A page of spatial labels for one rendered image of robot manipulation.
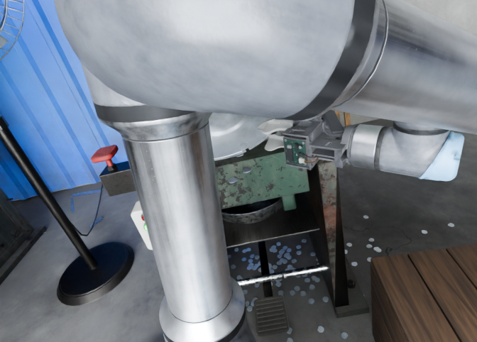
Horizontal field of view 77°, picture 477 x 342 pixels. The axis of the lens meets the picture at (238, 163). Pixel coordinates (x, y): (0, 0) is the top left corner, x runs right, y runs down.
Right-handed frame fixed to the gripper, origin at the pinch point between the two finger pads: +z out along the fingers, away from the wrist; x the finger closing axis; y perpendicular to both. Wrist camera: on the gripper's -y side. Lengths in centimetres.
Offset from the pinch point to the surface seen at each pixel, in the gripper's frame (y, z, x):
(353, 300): -16, -15, 73
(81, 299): 36, 90, 79
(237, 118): 0.0, 7.3, -1.7
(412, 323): 5, -33, 40
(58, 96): -34, 193, 14
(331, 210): -11.7, -9.4, 30.0
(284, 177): -9.9, 3.2, 20.6
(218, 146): 8.7, 6.9, 0.9
